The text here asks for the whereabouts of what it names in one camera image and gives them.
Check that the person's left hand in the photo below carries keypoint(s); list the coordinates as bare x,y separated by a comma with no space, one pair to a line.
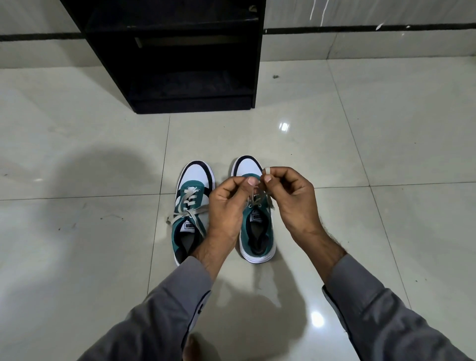
227,208

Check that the teal white sneaker tied lace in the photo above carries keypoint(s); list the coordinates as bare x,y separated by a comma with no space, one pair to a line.
195,174

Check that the person's right thumb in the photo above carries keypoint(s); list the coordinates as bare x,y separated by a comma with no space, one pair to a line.
270,189

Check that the beige tied shoelace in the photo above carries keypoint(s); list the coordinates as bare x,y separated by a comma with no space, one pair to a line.
189,197

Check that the teal white sneaker untied lace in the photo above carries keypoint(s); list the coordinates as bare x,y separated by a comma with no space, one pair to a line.
247,165

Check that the person's left thumb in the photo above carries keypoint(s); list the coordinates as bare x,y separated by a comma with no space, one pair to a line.
251,189

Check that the beige shoelace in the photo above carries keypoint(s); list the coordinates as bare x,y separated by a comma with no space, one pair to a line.
256,201
189,197

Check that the person's left forearm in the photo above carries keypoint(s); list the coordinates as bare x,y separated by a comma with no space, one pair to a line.
171,308

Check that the black open shelf cabinet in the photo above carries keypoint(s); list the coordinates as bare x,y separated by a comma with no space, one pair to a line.
193,89

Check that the person's right forearm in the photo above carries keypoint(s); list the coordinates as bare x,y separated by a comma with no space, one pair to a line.
372,308

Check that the person's right hand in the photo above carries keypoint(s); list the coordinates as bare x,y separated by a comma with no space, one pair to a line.
297,208

